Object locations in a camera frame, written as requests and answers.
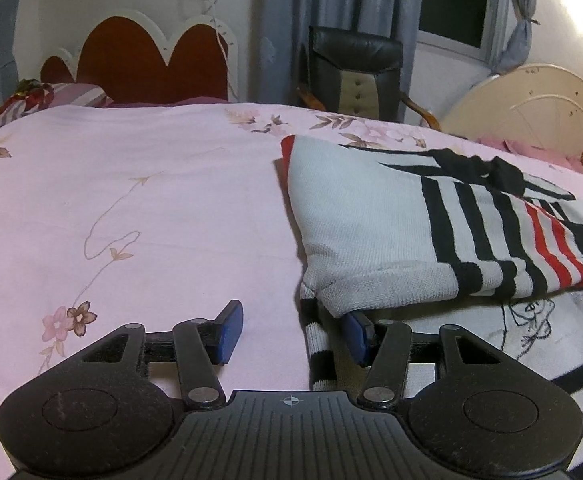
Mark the dark white-framed window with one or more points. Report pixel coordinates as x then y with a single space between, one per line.
451 5

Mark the white cartoon print garment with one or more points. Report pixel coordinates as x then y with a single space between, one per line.
546 340

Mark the red black striped white sweater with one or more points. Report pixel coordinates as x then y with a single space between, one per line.
371 210

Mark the red white-trimmed headboard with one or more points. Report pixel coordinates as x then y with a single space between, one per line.
121 60

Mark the black leather chair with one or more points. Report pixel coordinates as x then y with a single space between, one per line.
356 55

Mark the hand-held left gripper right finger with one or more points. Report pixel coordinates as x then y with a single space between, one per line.
356 339

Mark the pink floral bedsheet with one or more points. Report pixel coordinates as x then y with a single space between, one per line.
121 210

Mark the pink cloth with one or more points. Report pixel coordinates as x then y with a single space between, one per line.
521 149

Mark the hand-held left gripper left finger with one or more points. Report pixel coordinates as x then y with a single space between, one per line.
229 334

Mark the tied grey curtain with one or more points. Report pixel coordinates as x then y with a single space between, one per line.
519 35

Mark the wide grey curtain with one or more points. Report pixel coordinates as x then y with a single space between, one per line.
291 35

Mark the striped pink pillow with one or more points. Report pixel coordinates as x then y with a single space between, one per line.
71 94

